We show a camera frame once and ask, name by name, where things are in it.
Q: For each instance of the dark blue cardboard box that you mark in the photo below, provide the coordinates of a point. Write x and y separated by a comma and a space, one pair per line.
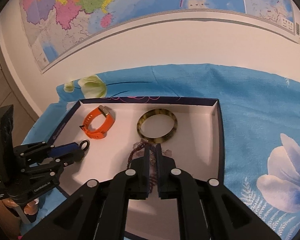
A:
195, 135

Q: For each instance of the person's left hand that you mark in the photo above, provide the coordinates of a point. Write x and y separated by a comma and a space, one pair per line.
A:
31, 207

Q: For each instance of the orange watch band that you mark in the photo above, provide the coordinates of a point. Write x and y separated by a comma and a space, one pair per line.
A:
106, 126

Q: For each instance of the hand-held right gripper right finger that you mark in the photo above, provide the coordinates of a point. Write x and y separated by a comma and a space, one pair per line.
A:
159, 165

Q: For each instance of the tortoiseshell bangle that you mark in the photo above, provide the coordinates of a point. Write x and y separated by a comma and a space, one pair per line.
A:
171, 135

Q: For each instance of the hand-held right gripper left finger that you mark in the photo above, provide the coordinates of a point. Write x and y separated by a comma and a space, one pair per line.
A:
147, 165

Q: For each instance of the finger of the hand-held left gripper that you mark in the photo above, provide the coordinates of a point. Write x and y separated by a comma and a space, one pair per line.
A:
52, 163
62, 150

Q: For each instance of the colourful wall map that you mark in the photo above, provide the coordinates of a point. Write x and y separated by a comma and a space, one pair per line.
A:
90, 5

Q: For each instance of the blue floral tablecloth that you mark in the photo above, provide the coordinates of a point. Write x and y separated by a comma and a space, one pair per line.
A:
252, 105

